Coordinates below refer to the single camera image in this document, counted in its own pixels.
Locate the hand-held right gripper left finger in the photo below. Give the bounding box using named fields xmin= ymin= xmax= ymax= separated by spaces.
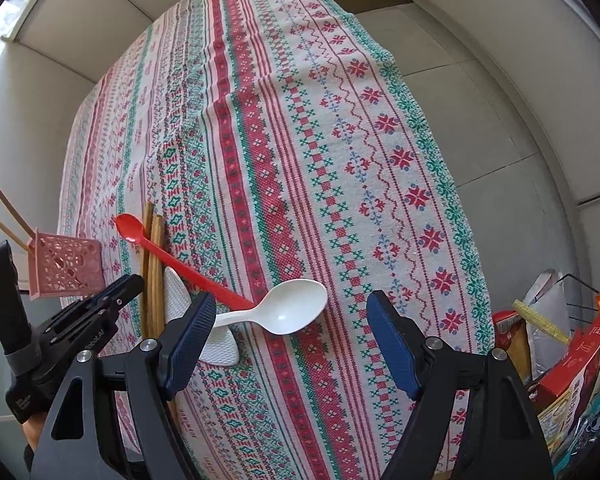
xmin=29 ymin=290 xmax=218 ymax=480

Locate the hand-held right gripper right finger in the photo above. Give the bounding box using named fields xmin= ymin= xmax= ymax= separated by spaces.
xmin=365 ymin=289 xmax=554 ymax=480

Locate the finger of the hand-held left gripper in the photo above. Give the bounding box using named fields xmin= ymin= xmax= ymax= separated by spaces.
xmin=82 ymin=274 xmax=147 ymax=322

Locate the pink perforated utensil holder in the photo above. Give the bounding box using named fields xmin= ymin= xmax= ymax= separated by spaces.
xmin=29 ymin=227 xmax=104 ymax=302

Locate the red long-handled plastic spoon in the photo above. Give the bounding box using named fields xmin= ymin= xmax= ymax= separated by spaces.
xmin=115 ymin=213 xmax=256 ymax=311

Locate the white plastic spoon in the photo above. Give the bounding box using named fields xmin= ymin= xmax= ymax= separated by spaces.
xmin=212 ymin=279 xmax=329 ymax=336

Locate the person's left hand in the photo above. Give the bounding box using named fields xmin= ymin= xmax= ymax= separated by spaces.
xmin=22 ymin=412 xmax=48 ymax=461

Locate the red snack packet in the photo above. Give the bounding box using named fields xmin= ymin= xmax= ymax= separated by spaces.
xmin=491 ymin=310 xmax=528 ymax=368

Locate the yellow bag sealing strip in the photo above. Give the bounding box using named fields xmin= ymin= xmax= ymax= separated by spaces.
xmin=511 ymin=299 xmax=572 ymax=346

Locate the white paper bag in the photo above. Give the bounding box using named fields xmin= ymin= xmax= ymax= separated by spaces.
xmin=524 ymin=270 xmax=572 ymax=378

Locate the beige snack packet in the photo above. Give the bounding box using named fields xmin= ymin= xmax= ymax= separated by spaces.
xmin=536 ymin=399 xmax=583 ymax=457

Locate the red cardboard box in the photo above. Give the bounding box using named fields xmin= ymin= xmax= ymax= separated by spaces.
xmin=536 ymin=311 xmax=600 ymax=413

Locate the red green patterned tablecloth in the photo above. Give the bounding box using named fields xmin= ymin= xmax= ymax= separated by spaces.
xmin=57 ymin=0 xmax=497 ymax=480

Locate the teal panda print packet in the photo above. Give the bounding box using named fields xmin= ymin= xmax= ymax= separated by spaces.
xmin=554 ymin=382 xmax=600 ymax=478

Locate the black wire rack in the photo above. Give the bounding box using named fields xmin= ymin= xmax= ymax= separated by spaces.
xmin=559 ymin=273 xmax=600 ymax=313

